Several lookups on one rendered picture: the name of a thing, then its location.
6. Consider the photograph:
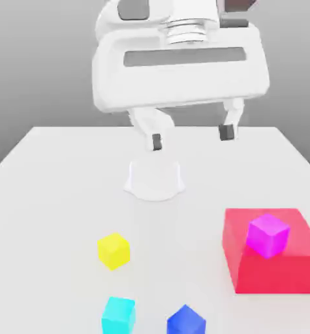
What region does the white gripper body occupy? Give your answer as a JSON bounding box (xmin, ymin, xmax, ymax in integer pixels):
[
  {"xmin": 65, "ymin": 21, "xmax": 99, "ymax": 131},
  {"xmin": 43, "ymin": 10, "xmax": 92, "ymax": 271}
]
[{"xmin": 91, "ymin": 23, "xmax": 271, "ymax": 115}]

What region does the small magenta cube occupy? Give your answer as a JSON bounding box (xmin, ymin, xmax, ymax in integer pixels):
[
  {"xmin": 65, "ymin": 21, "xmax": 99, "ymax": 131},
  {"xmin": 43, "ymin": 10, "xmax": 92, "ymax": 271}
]
[{"xmin": 245, "ymin": 213, "xmax": 292, "ymax": 260}]

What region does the small yellow cube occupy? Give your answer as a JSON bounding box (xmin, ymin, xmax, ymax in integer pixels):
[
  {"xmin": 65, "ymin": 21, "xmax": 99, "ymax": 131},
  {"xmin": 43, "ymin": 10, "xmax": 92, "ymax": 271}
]
[{"xmin": 97, "ymin": 232, "xmax": 131, "ymax": 271}]

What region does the small cyan cube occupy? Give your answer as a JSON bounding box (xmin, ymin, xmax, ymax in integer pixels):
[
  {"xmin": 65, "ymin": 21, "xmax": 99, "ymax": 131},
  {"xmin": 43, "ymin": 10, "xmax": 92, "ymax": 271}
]
[{"xmin": 101, "ymin": 296, "xmax": 136, "ymax": 334}]

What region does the small blue cube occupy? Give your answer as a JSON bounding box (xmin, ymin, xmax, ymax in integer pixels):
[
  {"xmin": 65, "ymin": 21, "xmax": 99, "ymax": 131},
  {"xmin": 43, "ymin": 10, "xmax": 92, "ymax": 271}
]
[{"xmin": 166, "ymin": 303, "xmax": 207, "ymax": 334}]

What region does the large red box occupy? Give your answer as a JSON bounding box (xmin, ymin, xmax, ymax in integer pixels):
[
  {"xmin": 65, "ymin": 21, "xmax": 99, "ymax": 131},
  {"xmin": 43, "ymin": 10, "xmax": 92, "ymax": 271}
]
[{"xmin": 221, "ymin": 207, "xmax": 310, "ymax": 295}]

